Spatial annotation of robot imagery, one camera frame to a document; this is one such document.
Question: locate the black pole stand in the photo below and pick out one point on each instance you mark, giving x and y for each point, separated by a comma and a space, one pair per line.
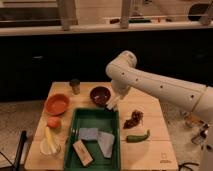
23, 138

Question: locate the grey cloth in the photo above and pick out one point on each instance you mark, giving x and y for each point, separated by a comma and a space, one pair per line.
106, 142

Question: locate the wooden block brush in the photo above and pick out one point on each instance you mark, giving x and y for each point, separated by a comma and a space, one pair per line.
82, 153

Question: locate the orange bowl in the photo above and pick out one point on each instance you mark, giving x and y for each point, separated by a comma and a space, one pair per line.
56, 104

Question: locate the dried red chili bunch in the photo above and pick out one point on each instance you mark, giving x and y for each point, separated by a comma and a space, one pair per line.
135, 119

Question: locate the green plastic tray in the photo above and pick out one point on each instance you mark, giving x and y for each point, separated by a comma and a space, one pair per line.
103, 120

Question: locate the orange fruit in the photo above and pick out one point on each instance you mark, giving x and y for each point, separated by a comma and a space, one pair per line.
54, 122

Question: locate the yellow corn cob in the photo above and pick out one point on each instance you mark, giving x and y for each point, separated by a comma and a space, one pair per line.
50, 140

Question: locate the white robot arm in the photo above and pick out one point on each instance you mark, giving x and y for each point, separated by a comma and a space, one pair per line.
189, 96

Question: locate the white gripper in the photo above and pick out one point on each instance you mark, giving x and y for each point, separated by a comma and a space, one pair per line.
120, 89

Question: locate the purple bowl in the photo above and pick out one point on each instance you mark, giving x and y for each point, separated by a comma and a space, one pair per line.
100, 95

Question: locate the spice bottle rack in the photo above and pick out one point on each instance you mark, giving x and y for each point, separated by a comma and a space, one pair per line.
199, 128

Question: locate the white dish brush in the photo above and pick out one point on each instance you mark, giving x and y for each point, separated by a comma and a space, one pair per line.
113, 102

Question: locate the green chili pepper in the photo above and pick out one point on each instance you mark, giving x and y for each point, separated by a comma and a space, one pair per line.
138, 138

